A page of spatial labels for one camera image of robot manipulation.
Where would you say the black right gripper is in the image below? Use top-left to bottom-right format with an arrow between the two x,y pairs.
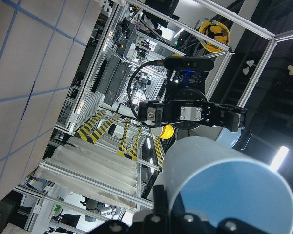
138,87 -> 247,132

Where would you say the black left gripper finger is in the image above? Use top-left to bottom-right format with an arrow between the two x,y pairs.
131,185 -> 170,234

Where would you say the light blue cup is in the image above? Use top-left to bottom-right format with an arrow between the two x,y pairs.
163,136 -> 293,234

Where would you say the yellow hard hat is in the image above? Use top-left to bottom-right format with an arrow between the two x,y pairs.
198,20 -> 231,53

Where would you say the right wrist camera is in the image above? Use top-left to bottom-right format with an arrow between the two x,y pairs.
163,56 -> 214,72

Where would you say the black camera cable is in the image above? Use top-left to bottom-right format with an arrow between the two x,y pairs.
127,60 -> 167,127

